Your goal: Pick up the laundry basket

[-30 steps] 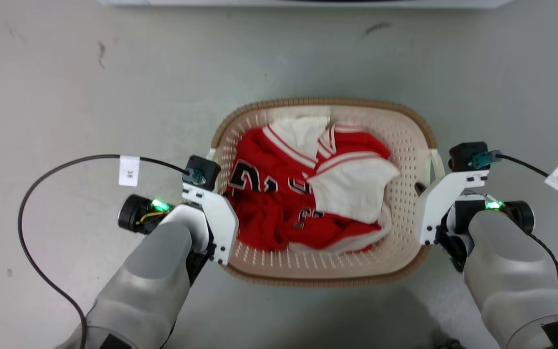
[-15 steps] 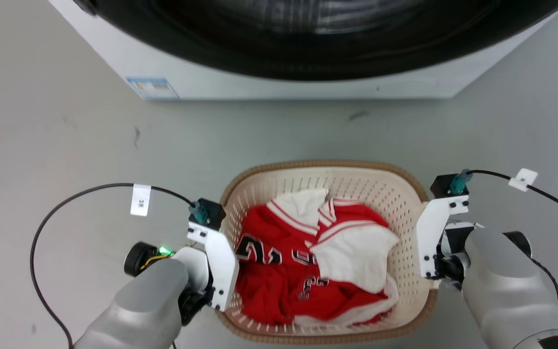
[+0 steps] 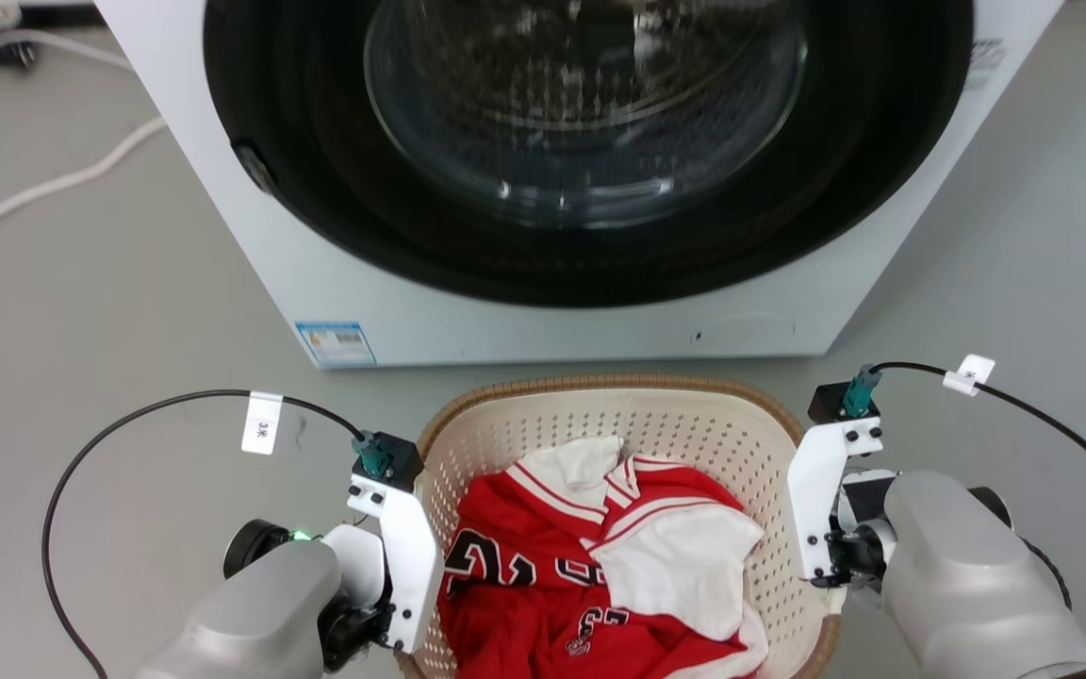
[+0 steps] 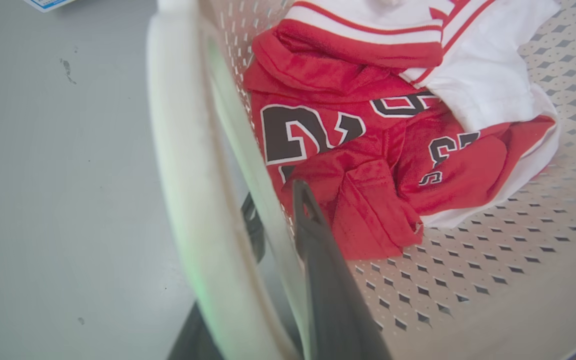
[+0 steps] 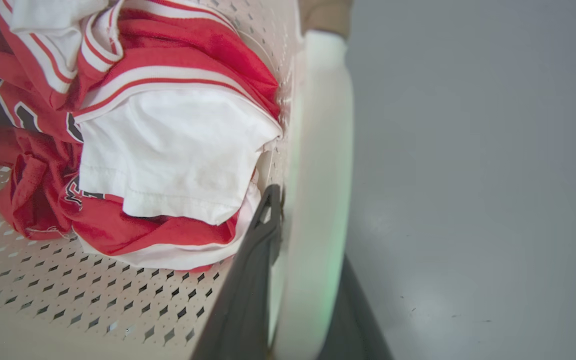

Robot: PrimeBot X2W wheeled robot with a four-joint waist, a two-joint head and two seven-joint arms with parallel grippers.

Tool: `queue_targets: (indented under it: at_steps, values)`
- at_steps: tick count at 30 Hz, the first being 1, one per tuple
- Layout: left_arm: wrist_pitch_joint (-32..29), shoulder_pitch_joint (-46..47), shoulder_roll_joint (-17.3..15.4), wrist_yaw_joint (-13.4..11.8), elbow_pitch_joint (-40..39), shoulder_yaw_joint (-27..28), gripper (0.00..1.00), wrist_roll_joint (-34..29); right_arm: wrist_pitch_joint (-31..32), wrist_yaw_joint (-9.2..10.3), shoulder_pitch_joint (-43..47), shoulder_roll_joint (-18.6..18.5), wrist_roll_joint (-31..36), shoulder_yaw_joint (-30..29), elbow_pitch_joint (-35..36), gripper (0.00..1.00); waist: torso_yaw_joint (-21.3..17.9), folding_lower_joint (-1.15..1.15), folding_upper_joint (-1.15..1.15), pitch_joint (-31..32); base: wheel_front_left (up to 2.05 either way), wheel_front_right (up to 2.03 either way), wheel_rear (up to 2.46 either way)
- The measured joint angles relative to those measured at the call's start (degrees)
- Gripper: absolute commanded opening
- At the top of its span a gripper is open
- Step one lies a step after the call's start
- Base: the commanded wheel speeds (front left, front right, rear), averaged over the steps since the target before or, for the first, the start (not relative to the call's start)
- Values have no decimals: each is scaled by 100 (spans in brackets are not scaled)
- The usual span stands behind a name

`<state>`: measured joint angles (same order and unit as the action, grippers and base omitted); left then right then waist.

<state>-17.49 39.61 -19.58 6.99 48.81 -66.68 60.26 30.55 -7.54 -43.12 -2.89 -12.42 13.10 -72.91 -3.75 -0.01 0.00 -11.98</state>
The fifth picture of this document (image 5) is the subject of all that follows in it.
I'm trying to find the red and white jersey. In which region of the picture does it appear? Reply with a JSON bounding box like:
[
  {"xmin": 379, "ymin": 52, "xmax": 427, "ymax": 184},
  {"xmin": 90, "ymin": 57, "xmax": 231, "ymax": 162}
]
[{"xmin": 0, "ymin": 0, "xmax": 283, "ymax": 273}]

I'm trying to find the white perforated laundry basket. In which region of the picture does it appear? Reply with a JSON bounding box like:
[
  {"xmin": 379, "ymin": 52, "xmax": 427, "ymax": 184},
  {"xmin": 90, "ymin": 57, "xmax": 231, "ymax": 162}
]
[{"xmin": 0, "ymin": 0, "xmax": 355, "ymax": 360}]

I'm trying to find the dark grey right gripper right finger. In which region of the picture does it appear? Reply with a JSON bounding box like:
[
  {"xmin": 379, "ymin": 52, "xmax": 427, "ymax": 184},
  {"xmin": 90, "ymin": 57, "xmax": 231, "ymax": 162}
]
[{"xmin": 316, "ymin": 255, "xmax": 395, "ymax": 360}]

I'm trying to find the white t-shirt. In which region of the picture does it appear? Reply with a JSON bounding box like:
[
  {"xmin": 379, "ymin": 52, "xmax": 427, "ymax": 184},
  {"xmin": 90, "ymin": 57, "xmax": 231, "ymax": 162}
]
[{"xmin": 77, "ymin": 88, "xmax": 284, "ymax": 227}]

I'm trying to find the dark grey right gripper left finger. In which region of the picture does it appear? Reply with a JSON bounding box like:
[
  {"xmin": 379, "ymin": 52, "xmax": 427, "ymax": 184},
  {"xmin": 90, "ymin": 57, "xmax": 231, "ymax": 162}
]
[{"xmin": 190, "ymin": 184, "xmax": 285, "ymax": 360}]

